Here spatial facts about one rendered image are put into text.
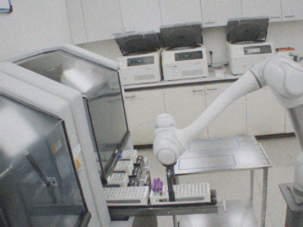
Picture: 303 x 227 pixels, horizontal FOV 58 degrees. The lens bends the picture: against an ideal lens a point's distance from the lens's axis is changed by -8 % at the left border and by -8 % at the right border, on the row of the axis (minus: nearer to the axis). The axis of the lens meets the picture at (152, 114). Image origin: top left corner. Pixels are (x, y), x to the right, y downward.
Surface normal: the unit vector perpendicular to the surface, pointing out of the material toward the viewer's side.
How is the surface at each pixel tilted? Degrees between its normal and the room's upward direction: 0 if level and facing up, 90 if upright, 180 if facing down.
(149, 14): 90
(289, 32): 90
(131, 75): 90
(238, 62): 90
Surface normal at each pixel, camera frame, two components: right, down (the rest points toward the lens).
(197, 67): -0.11, 0.33
